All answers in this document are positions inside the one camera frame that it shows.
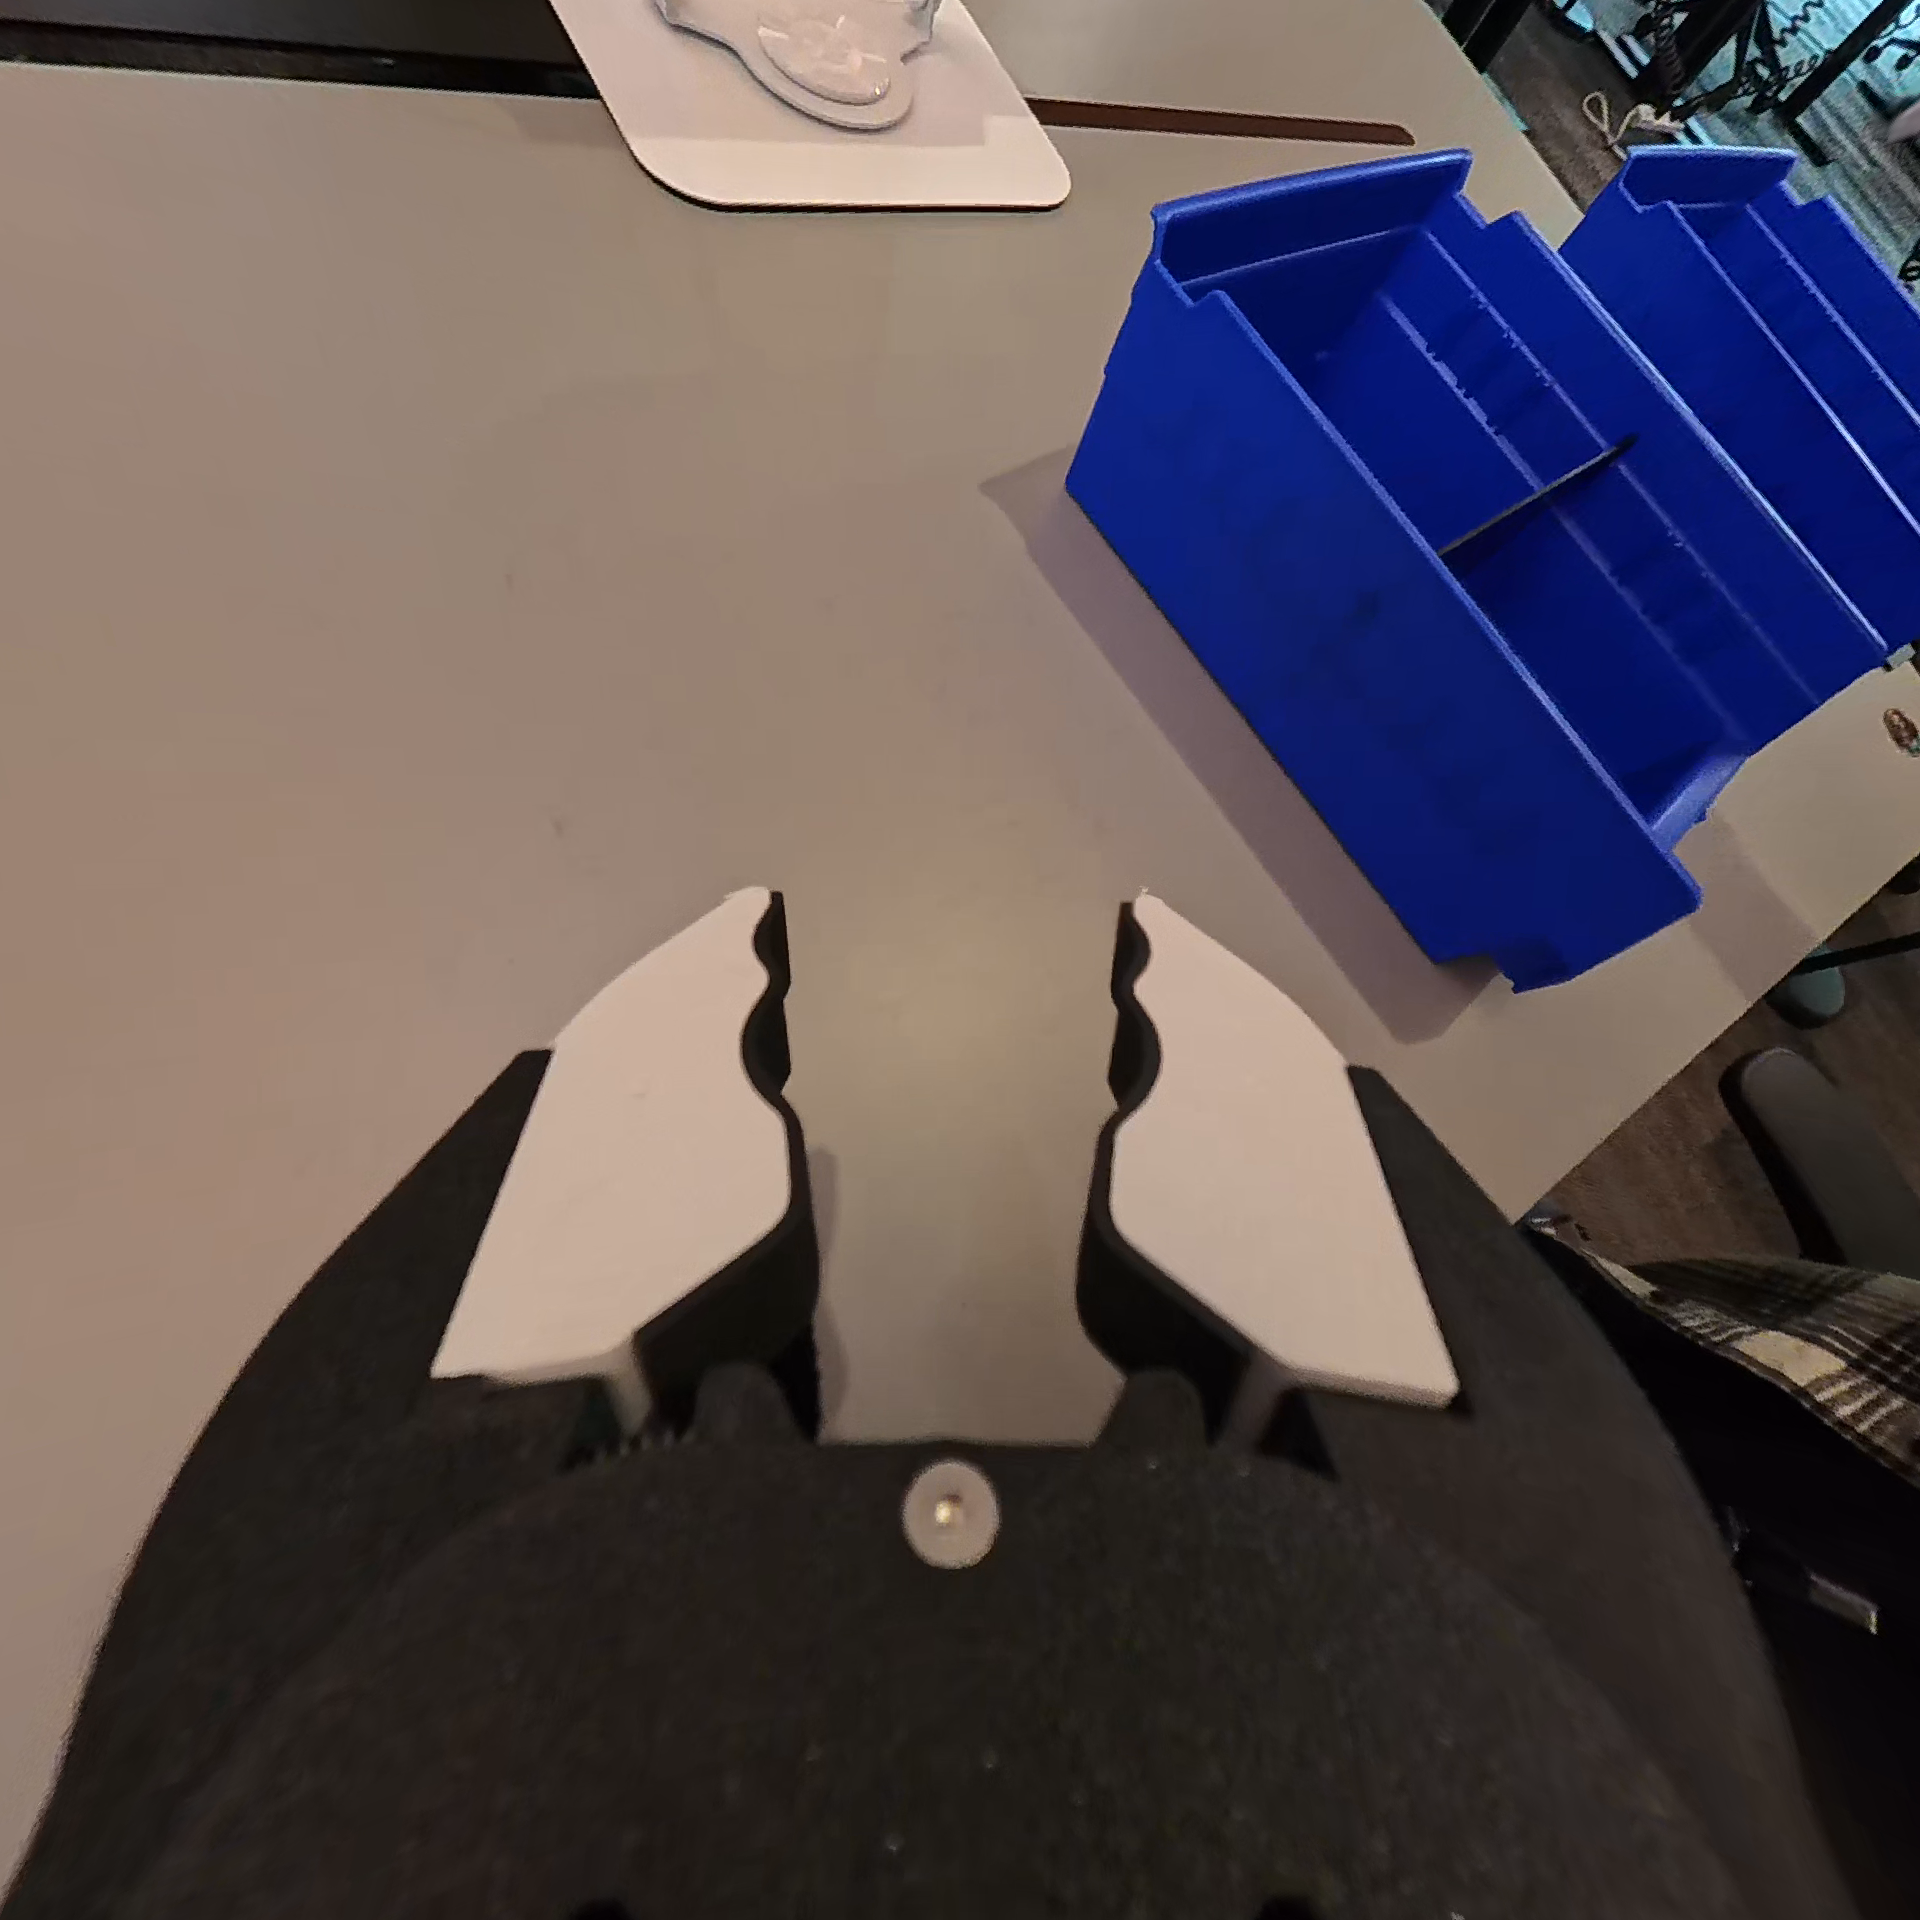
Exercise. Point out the blue plastic bin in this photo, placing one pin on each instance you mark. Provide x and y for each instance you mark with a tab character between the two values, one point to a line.
1770	436

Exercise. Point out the blue bin with black divider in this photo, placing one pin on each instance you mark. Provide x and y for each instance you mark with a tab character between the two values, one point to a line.
1277	600

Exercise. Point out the white document stand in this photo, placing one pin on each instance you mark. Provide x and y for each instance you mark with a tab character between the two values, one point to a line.
840	150

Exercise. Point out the black bin divider plate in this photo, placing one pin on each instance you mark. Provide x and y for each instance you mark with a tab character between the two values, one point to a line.
1546	502

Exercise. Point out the person's plaid shirt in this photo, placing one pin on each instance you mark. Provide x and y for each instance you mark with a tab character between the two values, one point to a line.
1770	1321

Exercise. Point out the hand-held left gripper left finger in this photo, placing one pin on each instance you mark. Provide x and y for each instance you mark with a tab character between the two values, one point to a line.
629	1169

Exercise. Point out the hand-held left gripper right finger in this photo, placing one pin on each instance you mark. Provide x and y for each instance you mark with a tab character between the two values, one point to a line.
1261	1200

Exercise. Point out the grey office chair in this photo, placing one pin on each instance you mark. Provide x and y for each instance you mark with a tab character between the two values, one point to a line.
1798	1139

